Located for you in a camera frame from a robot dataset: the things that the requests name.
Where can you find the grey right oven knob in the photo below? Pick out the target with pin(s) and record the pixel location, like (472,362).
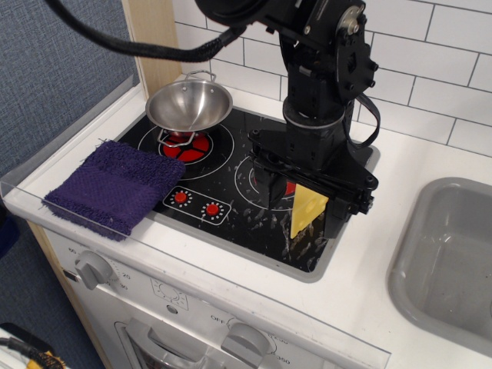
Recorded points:
(247,344)

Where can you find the grey sink basin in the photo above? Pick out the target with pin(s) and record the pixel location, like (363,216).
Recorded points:
(440,279)

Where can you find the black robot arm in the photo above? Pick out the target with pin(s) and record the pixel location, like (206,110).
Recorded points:
(329,68)

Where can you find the yellow cheese wedge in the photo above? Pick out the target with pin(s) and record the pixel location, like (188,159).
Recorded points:
(307,206)

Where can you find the grey oven knob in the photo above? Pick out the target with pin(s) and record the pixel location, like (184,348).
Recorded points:
(247,344)
(92,269)

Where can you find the black toy stovetop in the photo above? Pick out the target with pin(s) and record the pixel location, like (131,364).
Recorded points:
(217,199)

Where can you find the light wooden side post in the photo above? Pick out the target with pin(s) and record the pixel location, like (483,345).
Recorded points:
(153,22)

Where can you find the grey left oven knob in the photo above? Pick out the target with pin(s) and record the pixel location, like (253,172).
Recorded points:
(92,269)

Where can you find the silver metal pot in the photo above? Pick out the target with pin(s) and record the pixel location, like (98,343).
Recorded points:
(189,108)

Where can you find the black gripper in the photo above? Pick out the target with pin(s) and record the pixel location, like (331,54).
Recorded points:
(319,158)

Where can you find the purple knitted cloth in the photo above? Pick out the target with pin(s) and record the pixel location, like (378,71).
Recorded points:
(114,189)

